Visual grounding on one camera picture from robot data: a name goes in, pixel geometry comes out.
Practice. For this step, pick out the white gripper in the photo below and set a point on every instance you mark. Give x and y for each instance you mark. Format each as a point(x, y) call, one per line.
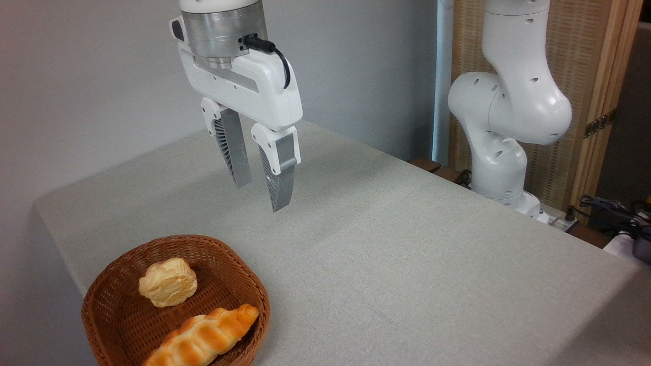
point(264, 96)

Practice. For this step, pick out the round flaky bread roll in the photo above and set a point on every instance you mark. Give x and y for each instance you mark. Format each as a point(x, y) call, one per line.
point(169, 282)

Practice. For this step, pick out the long braided bread loaf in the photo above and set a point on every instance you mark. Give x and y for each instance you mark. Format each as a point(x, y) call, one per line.
point(203, 338)

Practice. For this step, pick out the grey tablecloth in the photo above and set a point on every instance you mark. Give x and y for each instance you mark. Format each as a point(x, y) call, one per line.
point(407, 264)

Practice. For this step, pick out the white vertical pole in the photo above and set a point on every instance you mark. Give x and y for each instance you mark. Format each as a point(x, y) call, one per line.
point(442, 76)

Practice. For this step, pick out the brown wicker basket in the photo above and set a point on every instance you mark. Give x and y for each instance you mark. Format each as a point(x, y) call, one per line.
point(122, 315)

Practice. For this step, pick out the metal screen hinge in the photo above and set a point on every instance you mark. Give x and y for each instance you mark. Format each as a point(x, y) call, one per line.
point(600, 123)

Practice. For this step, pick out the white cloth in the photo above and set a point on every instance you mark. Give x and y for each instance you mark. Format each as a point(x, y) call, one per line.
point(618, 245)

